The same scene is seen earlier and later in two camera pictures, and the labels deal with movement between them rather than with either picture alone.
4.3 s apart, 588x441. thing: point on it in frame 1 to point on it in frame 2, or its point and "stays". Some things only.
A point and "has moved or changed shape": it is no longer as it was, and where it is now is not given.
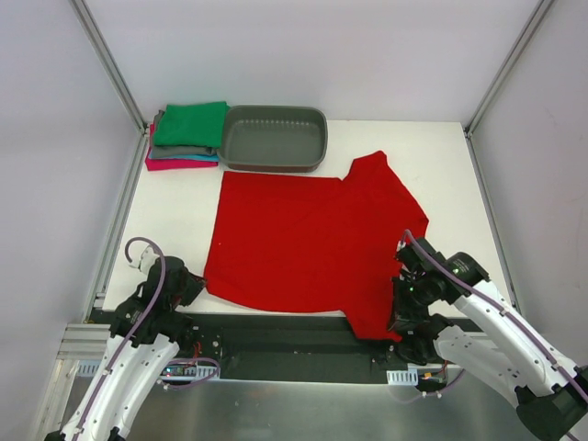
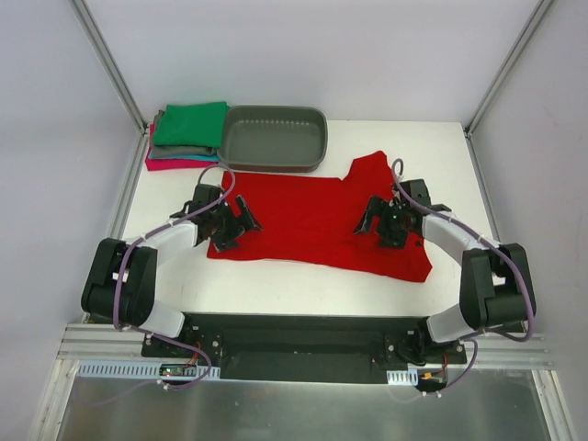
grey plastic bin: x=273 y=138 stays
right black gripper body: x=401 y=318 to x=383 y=225
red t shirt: x=315 y=243 has moved or changed shape
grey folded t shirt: x=175 y=151 stays
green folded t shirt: x=192 y=125 stays
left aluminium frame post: x=108 y=62 stays
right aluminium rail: x=494 y=225 stays
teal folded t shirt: x=201 y=157 stays
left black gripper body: x=192 y=288 to x=231 y=225
